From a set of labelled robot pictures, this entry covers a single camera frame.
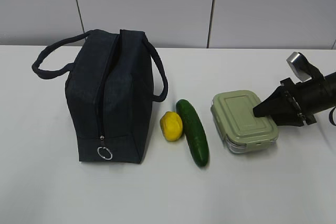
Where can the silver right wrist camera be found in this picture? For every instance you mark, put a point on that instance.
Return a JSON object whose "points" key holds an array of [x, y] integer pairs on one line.
{"points": [[299, 66]]}

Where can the green cucumber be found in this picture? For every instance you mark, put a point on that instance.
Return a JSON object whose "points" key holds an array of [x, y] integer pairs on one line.
{"points": [[194, 132]]}

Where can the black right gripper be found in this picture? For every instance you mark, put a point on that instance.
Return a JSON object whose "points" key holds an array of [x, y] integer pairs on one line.
{"points": [[294, 104]]}

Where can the yellow lemon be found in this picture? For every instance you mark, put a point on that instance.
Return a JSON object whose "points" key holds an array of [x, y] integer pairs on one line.
{"points": [[172, 126]]}

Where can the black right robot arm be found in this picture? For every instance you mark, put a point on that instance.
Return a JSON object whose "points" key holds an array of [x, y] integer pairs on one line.
{"points": [[295, 104]]}

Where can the glass container with green lid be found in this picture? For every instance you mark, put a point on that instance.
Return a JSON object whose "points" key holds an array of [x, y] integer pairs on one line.
{"points": [[236, 124]]}

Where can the dark navy fabric lunch bag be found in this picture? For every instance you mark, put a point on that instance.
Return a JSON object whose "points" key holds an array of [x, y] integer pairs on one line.
{"points": [[111, 87]]}

